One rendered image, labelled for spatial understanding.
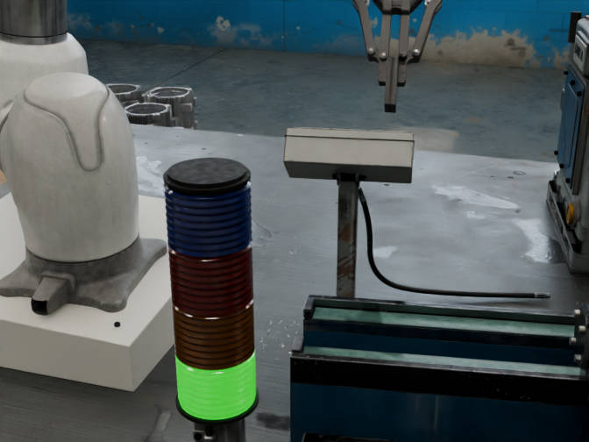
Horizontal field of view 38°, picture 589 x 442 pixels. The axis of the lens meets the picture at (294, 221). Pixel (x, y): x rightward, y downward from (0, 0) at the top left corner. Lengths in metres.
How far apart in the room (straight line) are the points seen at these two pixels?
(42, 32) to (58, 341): 0.43
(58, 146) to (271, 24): 5.88
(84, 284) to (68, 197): 0.13
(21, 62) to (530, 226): 0.92
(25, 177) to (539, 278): 0.79
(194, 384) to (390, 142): 0.57
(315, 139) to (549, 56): 5.50
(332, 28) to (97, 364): 5.80
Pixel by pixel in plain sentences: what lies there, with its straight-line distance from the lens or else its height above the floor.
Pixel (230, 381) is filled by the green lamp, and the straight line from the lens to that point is 0.63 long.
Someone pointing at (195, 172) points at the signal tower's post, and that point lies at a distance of 0.58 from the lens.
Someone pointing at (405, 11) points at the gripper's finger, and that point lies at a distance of 1.21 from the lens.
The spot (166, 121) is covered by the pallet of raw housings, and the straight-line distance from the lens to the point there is 3.21.
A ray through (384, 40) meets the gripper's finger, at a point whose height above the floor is 1.18.
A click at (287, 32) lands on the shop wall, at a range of 6.87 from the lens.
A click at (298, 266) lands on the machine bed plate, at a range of 1.39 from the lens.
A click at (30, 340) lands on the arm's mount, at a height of 0.85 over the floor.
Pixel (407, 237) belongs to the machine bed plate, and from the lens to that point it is 1.51.
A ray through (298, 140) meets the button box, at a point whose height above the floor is 1.07.
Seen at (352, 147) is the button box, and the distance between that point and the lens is 1.11.
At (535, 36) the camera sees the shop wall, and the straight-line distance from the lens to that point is 6.54.
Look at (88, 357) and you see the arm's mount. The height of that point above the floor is 0.84.
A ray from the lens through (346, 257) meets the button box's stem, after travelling 1.19.
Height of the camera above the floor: 1.41
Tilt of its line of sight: 23 degrees down
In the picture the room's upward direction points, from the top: straight up
